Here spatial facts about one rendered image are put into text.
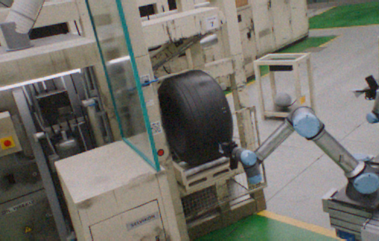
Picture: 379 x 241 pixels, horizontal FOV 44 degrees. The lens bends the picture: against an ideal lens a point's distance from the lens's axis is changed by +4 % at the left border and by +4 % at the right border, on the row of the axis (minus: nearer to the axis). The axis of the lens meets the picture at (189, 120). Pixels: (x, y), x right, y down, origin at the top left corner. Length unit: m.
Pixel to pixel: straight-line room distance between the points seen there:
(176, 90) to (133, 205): 0.88
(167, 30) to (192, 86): 0.46
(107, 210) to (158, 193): 0.24
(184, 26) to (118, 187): 1.34
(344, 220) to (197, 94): 1.08
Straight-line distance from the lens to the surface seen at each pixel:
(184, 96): 2.59
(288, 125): 2.48
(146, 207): 2.03
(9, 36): 2.74
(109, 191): 1.95
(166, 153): 2.76
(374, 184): 2.50
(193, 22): 2.98
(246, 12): 7.86
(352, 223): 2.80
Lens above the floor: 2.09
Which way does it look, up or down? 19 degrees down
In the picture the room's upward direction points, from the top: 11 degrees counter-clockwise
